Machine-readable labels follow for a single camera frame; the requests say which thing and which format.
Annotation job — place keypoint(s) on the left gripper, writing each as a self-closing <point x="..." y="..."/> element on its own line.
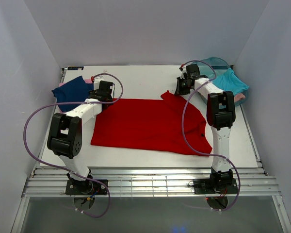
<point x="104" y="104"/>

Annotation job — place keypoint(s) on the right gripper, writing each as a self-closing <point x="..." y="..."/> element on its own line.
<point x="181" y="87"/>

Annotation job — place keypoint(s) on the red t shirt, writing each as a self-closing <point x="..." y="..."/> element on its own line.
<point x="169" y="124"/>

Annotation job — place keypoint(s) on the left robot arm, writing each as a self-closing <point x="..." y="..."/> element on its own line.
<point x="65" y="134"/>

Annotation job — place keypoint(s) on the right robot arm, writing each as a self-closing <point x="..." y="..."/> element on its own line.
<point x="220" y="115"/>

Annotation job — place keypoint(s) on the pink folded t shirt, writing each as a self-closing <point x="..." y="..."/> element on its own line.
<point x="87" y="80"/>

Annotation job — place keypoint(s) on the navy blue folded t shirt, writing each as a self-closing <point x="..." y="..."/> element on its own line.
<point x="71" y="93"/>

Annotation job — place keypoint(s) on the teal plastic bin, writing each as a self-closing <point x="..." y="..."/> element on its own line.
<point x="221" y="66"/>

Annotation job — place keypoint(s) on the blue label sticker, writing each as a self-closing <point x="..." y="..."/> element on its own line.
<point x="75" y="68"/>

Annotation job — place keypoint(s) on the turquoise t shirt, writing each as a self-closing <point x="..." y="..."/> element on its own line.
<point x="228" y="81"/>

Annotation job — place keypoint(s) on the salmon pink t shirt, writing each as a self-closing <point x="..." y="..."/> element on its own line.
<point x="239" y="97"/>

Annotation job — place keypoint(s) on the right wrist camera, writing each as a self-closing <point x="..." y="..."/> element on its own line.
<point x="184" y="72"/>

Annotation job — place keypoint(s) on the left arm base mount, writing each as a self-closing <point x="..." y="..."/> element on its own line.
<point x="84" y="188"/>

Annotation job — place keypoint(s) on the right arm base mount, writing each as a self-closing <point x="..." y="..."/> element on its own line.
<point x="204" y="186"/>

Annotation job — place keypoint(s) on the aluminium rail frame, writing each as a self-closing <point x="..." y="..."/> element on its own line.
<point x="152" y="192"/>

